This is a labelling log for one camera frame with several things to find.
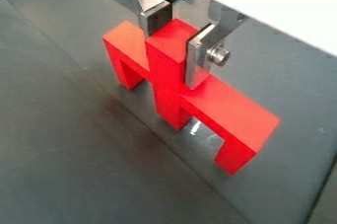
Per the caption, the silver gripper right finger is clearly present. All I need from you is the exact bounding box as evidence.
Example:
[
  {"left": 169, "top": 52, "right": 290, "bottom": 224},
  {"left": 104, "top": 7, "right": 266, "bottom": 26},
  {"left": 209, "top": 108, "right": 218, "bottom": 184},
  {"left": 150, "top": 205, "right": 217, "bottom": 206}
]
[{"left": 184, "top": 0, "right": 248, "bottom": 89}]

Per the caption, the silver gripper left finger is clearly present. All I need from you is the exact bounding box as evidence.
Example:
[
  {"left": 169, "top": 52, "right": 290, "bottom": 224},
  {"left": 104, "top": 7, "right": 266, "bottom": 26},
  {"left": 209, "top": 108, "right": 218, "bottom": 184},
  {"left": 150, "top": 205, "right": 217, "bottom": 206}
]
[{"left": 133, "top": 0, "right": 172, "bottom": 37}]

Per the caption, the red E-shaped block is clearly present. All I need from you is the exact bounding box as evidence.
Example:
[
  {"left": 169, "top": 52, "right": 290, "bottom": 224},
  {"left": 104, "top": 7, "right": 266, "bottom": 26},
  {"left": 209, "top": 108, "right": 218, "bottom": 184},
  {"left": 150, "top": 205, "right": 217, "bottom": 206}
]
[{"left": 102, "top": 20, "right": 281, "bottom": 175}]

